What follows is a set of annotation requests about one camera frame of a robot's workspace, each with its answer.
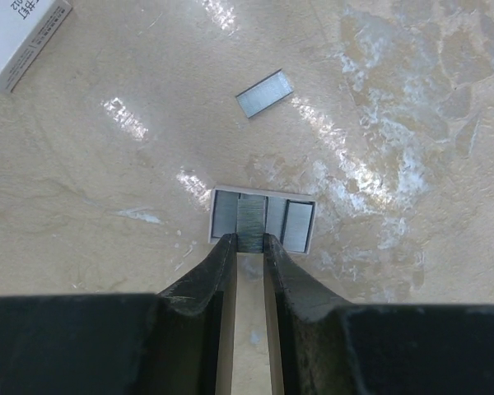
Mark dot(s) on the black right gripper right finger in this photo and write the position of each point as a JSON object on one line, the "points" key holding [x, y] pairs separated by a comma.
{"points": [[320, 343]]}

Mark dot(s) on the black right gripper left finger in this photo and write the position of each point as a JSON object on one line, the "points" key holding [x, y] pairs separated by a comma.
{"points": [[178, 341]]}

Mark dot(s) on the grey staple tray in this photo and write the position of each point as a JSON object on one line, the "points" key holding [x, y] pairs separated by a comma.
{"points": [[290, 217]]}

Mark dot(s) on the grey staple strip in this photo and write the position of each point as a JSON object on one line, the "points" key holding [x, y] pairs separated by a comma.
{"points": [[250, 226], [264, 94]]}

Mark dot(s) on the white staple box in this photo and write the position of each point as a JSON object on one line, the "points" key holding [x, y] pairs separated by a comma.
{"points": [[25, 28]]}

